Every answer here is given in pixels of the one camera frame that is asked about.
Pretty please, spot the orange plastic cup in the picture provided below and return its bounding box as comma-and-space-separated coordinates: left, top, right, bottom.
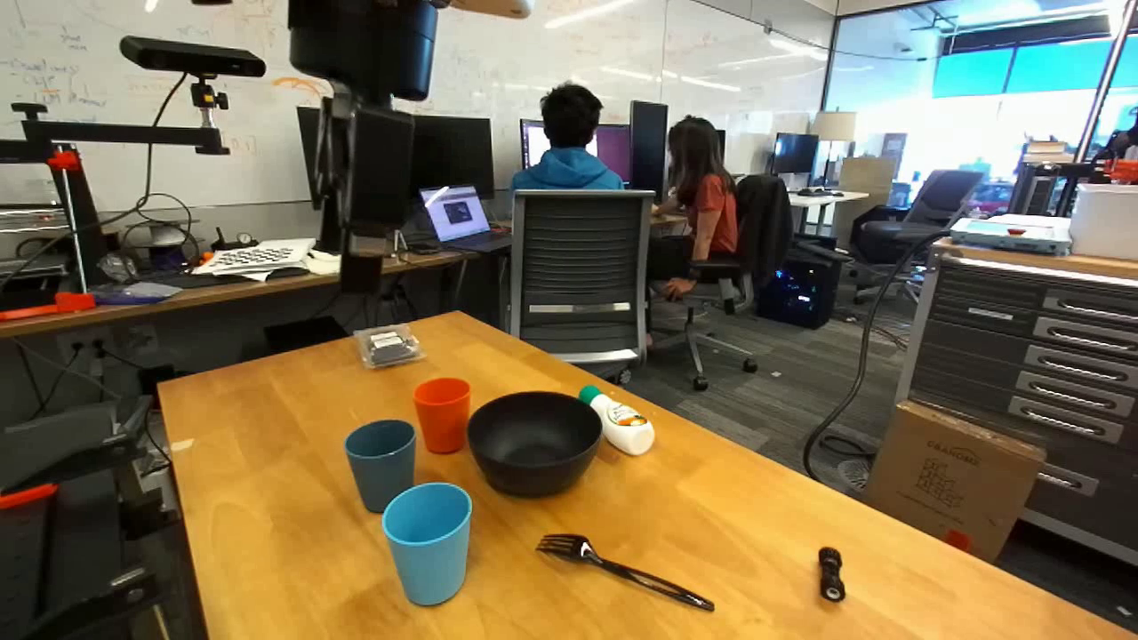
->
414, 376, 470, 455

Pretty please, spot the black plastic spoon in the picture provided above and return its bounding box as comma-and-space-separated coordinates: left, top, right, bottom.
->
538, 534, 716, 611

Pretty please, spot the dark teal plastic cup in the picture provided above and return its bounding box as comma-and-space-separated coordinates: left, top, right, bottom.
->
345, 420, 417, 511

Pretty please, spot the light blue plastic cup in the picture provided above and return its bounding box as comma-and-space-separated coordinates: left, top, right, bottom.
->
382, 483, 472, 608

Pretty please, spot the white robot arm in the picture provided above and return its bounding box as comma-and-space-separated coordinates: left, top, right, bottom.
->
288, 0, 437, 102

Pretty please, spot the black bowl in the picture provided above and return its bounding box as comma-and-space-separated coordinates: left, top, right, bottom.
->
470, 391, 600, 497

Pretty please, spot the grey mesh office chair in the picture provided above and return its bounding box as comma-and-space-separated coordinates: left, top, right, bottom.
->
507, 189, 651, 365

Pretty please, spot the white bottle green cap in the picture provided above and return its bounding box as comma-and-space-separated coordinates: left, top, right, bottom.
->
581, 383, 653, 455

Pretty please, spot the open laptop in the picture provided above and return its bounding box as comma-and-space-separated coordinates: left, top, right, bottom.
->
414, 186, 507, 254

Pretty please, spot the person in red shirt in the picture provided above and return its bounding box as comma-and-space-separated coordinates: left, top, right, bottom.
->
651, 118, 740, 298

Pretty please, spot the person in blue hoodie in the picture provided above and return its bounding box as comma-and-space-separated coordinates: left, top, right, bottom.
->
513, 81, 623, 189

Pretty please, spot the black office chair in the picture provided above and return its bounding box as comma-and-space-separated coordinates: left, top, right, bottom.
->
850, 172, 980, 262

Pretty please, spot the small black clip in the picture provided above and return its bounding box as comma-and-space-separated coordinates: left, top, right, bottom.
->
819, 547, 845, 605

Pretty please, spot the cardboard box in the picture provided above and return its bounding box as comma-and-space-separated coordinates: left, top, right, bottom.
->
863, 402, 1047, 563

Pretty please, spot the grey drawer cabinet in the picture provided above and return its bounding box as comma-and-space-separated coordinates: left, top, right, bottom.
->
901, 243, 1138, 566

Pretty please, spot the black camera on stand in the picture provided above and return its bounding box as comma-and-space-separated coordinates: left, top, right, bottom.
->
122, 35, 265, 79

